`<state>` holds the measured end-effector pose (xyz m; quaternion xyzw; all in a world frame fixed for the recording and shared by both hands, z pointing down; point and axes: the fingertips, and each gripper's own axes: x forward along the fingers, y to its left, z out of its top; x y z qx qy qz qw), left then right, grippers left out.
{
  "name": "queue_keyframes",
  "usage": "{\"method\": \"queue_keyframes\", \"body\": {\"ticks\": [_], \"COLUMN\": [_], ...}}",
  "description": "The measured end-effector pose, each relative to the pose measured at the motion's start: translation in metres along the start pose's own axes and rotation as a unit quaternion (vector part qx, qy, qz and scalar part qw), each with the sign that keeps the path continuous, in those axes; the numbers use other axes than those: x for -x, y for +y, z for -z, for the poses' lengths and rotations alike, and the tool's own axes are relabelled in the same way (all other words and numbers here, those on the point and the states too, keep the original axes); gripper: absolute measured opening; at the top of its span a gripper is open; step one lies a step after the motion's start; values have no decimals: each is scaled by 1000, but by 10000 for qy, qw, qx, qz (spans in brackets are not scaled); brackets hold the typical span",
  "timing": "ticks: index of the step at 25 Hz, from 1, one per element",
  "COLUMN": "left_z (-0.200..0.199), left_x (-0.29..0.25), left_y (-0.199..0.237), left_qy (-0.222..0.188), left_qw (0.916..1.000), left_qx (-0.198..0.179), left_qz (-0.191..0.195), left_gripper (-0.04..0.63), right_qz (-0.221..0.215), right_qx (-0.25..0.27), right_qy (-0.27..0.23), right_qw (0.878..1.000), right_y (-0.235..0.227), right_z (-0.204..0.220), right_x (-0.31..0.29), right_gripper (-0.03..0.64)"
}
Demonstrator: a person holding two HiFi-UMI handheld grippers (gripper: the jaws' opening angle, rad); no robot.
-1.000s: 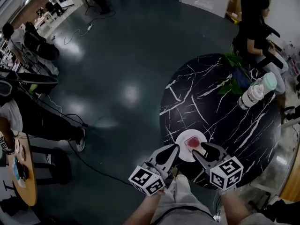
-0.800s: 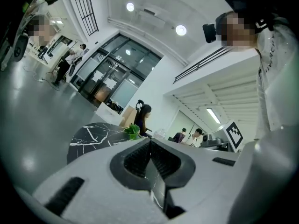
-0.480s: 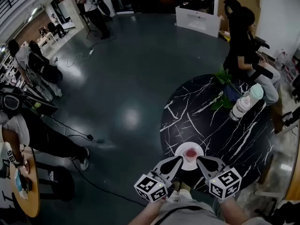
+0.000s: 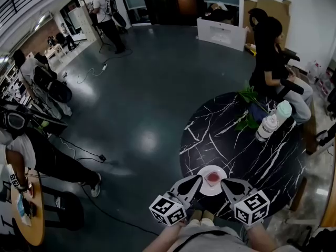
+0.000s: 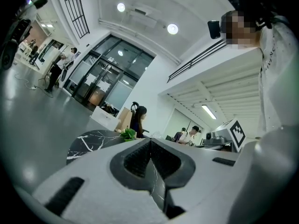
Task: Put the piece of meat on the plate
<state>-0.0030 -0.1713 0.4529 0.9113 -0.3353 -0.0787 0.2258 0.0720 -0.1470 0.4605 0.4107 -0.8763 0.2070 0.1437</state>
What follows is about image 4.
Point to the small dark box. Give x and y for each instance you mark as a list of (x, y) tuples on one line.
[(33, 209)]

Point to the black backpack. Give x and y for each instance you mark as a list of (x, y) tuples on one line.
[(116, 12), (15, 121), (56, 89)]

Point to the white low table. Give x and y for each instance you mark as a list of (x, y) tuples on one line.
[(55, 52)]

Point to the pack of red-capped bottles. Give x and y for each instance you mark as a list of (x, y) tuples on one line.
[(325, 81)]

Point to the wooden bench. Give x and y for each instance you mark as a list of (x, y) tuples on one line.
[(312, 130)]

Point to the red meat slice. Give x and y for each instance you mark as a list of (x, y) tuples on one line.
[(212, 178)]

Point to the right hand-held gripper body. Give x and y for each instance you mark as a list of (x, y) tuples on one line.
[(252, 209)]

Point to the small pink patterned plate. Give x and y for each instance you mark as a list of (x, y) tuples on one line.
[(31, 189)]

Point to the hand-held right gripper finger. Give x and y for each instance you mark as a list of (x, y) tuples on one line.
[(226, 191), (242, 183)]

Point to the brown cardboard sheet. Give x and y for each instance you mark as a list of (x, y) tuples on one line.
[(273, 8)]

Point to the clear plastic water jug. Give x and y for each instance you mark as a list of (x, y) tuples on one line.
[(314, 71)]

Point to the black swivel chair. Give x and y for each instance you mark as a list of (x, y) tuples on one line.
[(320, 241)]

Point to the wooden desk white legs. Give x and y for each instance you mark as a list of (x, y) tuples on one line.
[(331, 201)]

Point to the blue plant pot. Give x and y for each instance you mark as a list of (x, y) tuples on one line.
[(257, 110)]

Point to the person's right tan shoe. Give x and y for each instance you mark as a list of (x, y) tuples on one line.
[(208, 215)]

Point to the black metal railing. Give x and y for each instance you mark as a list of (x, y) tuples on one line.
[(15, 4)]

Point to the round wooden table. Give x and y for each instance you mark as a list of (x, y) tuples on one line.
[(36, 227)]

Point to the black pouch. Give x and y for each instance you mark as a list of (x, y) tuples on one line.
[(28, 207)]

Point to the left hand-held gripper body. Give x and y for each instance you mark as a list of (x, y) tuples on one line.
[(168, 211)]

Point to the white tissue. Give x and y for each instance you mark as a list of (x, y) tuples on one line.
[(26, 220)]

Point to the white locker cabinet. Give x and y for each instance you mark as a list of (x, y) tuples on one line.
[(78, 22)]

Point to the green leafy plant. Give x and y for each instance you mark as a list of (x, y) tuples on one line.
[(248, 96)]

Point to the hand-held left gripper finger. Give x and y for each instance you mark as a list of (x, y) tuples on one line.
[(197, 191), (181, 182)]

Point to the brown wooden door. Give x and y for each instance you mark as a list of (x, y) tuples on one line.
[(187, 1)]

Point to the black marble round table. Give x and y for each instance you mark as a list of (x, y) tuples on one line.
[(236, 153)]

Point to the mint and white tumbler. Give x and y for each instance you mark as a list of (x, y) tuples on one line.
[(283, 111)]

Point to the black power adapter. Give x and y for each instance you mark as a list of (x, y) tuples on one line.
[(102, 158)]

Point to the person's left tan shoe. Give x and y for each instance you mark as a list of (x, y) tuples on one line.
[(196, 215)]

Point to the person's tan shoe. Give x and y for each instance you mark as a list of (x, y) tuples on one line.
[(208, 215), (196, 215)]

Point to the black framed glass door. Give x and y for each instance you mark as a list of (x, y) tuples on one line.
[(162, 9)]

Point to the blue plastic bag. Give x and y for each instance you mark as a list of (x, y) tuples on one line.
[(20, 206)]

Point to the white round plate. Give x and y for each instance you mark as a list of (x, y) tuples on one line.
[(210, 191)]

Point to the person's light shirt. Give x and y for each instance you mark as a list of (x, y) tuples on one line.
[(204, 226)]

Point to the white display shelf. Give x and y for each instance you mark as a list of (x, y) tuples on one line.
[(10, 83)]

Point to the person's right forearm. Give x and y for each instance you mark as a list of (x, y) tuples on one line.
[(262, 240)]

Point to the white power strip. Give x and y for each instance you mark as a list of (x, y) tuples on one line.
[(104, 67)]

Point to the clear bottle white cap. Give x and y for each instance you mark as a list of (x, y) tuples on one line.
[(265, 128)]

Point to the person's left forearm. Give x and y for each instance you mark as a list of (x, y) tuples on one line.
[(162, 240)]

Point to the black office chair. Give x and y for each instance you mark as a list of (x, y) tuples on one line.
[(291, 86)]

